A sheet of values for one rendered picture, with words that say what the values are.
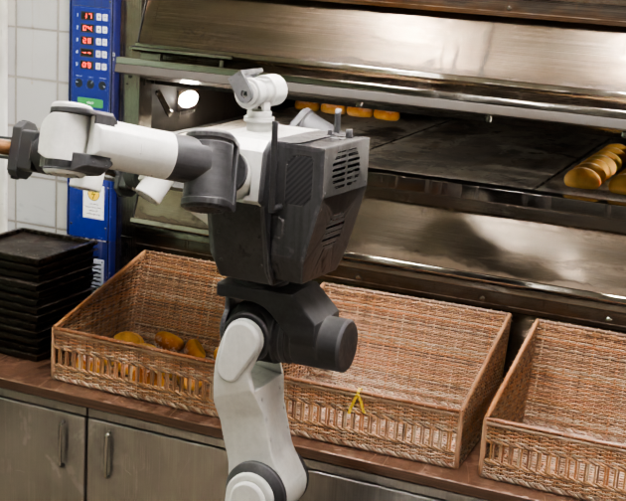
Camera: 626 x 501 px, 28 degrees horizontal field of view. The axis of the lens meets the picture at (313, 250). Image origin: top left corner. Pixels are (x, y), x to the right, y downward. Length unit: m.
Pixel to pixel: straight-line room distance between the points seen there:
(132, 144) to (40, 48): 1.67
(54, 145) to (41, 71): 1.66
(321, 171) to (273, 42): 1.15
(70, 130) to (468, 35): 1.39
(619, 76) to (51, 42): 1.70
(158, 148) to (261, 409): 0.66
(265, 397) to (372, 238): 0.92
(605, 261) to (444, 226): 0.45
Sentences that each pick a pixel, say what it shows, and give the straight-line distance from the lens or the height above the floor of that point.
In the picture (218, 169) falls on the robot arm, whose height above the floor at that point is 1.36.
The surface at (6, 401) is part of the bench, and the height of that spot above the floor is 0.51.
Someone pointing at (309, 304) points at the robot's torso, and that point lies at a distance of 2.58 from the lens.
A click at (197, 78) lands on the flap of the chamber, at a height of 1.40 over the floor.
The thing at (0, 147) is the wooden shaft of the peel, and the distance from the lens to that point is 2.68.
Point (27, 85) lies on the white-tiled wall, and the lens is 3.98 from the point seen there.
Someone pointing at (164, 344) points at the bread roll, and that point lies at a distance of 3.66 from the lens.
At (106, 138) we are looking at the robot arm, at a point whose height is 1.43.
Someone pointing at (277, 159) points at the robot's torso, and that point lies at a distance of 2.47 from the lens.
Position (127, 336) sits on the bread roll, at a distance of 3.67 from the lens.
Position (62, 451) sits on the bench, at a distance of 3.50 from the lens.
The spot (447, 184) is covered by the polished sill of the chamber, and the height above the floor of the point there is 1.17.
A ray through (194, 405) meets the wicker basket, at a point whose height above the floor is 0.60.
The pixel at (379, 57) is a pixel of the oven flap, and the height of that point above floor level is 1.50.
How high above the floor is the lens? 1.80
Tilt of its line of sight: 14 degrees down
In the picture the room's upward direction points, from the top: 4 degrees clockwise
